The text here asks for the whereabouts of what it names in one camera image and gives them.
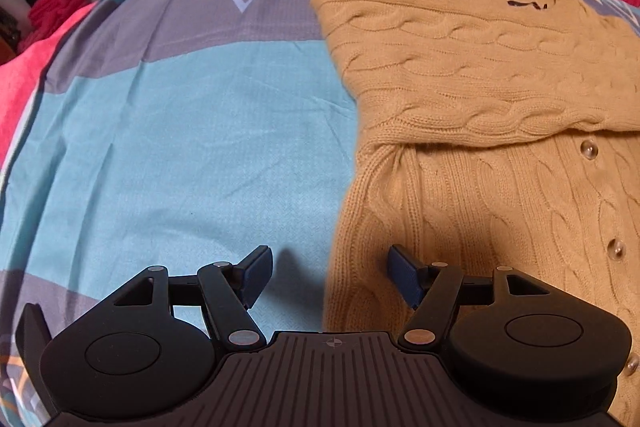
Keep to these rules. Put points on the small pile red folded cloths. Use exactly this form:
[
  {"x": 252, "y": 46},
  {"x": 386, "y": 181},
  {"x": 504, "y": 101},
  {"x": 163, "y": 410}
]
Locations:
[{"x": 57, "y": 9}]

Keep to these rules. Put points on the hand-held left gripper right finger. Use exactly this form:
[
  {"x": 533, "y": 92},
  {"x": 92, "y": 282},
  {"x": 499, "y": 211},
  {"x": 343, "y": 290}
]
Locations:
[{"x": 404, "y": 276}]

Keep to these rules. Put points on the blue grey patterned blanket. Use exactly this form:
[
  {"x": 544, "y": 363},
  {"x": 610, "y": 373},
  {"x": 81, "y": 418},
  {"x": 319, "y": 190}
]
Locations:
[{"x": 190, "y": 132}]

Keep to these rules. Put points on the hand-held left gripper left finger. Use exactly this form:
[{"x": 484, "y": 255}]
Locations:
[{"x": 256, "y": 276}]

